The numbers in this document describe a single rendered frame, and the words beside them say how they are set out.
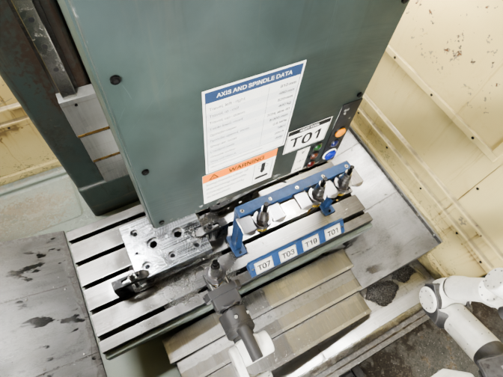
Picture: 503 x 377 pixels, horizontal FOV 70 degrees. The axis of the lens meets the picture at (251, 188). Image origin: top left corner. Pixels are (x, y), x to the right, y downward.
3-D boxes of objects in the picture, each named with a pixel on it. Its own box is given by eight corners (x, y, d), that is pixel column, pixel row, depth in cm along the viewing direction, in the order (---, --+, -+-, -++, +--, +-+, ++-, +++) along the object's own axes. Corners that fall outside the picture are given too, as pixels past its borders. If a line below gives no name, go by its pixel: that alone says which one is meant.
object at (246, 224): (259, 232, 119) (260, 231, 118) (245, 238, 117) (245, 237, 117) (250, 215, 122) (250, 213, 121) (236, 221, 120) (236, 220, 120)
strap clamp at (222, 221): (227, 234, 151) (228, 219, 138) (198, 247, 147) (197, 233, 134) (224, 227, 152) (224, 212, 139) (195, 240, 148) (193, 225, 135)
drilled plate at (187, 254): (212, 252, 142) (212, 247, 138) (141, 285, 134) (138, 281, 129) (189, 205, 151) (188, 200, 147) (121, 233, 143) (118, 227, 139)
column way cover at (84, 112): (204, 149, 171) (199, 63, 126) (103, 185, 157) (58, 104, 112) (200, 142, 173) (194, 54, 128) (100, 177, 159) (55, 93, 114)
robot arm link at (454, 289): (493, 274, 100) (445, 273, 118) (461, 278, 98) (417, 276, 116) (502, 314, 97) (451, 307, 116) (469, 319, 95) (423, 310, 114)
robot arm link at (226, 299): (239, 274, 109) (258, 311, 104) (238, 283, 117) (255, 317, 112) (201, 293, 105) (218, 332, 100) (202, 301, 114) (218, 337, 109)
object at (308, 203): (315, 206, 125) (315, 206, 125) (302, 212, 124) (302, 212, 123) (305, 191, 128) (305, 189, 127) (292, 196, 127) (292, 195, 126)
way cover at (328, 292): (372, 311, 167) (386, 304, 154) (192, 417, 141) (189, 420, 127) (337, 255, 180) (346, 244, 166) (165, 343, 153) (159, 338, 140)
